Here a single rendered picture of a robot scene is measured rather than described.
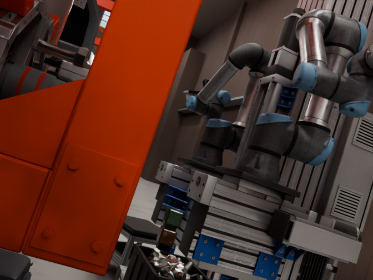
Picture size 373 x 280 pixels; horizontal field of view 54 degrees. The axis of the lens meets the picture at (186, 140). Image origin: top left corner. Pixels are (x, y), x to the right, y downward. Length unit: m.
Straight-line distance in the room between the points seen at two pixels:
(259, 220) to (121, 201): 0.63
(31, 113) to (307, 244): 0.86
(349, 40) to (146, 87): 0.87
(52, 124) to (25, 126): 0.05
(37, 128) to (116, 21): 0.25
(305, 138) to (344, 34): 0.39
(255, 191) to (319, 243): 0.25
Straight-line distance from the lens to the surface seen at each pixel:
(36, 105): 0.75
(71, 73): 1.14
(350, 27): 1.44
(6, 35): 1.11
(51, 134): 0.74
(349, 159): 1.62
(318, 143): 1.31
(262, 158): 1.24
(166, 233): 0.95
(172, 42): 0.76
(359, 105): 1.11
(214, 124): 1.71
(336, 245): 1.28
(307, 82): 1.06
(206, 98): 1.94
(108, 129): 0.72
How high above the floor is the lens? 0.76
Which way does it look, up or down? 5 degrees up
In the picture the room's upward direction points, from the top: 19 degrees clockwise
